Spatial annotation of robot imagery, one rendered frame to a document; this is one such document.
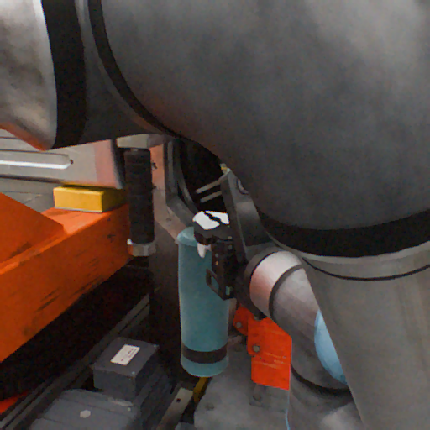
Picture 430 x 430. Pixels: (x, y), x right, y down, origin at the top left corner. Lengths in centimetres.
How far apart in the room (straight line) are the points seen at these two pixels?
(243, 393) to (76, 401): 44
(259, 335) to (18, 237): 48
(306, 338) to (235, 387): 80
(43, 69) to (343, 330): 17
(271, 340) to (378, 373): 65
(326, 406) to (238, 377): 79
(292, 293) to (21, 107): 30
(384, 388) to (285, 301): 21
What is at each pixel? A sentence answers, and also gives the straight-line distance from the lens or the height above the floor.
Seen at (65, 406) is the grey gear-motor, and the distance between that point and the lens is 93.
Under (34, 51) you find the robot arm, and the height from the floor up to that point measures 100.
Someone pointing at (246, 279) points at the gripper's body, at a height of 77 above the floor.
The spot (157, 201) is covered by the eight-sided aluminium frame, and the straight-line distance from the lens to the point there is 84.
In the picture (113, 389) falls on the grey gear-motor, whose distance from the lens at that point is 97.
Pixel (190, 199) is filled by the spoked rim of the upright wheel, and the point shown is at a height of 74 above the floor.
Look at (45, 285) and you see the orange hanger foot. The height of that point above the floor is 61.
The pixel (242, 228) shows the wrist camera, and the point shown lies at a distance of 51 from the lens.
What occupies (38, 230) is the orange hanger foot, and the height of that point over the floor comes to 71.
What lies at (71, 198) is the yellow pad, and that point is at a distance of 109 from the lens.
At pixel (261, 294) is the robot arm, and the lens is 47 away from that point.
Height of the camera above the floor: 100
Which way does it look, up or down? 18 degrees down
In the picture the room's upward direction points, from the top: straight up
